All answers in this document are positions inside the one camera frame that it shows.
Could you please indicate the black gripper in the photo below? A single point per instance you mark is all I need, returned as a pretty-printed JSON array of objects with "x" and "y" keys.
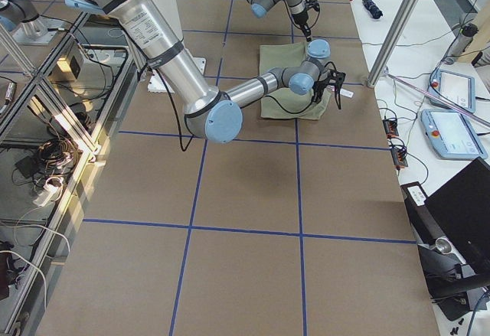
[
  {"x": 300, "y": 18},
  {"x": 319, "y": 88}
]

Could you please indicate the olive green long-sleeve shirt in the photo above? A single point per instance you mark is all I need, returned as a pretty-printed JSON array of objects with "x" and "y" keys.
[{"x": 284, "y": 103}]

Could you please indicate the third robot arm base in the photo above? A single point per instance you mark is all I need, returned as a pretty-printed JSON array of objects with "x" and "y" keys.
[{"x": 21, "y": 18}]

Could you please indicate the white paper hang tag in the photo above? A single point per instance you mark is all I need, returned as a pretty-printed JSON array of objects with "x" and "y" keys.
[{"x": 346, "y": 93}]

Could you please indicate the orange black connector module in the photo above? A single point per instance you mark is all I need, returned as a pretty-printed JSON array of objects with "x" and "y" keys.
[{"x": 390, "y": 128}]

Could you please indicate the dark blue rolled cloth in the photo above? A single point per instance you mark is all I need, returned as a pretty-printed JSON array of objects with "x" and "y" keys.
[{"x": 372, "y": 9}]

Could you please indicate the far teach pendant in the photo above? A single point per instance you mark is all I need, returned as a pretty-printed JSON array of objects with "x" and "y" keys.
[{"x": 452, "y": 87}]

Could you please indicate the teach pendant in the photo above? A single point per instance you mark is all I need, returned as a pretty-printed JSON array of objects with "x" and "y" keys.
[
  {"x": 451, "y": 135},
  {"x": 452, "y": 87}
]

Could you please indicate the near teach pendant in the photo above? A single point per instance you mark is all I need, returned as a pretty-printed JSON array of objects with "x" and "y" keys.
[{"x": 451, "y": 135}]

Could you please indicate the grey water bottle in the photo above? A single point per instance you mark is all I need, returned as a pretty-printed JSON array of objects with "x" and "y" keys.
[{"x": 461, "y": 42}]

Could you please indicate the aluminium frame post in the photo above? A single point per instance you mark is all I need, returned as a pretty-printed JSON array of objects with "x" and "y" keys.
[{"x": 393, "y": 35}]

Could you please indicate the black camera stand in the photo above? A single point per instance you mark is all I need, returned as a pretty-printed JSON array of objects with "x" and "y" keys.
[{"x": 456, "y": 288}]

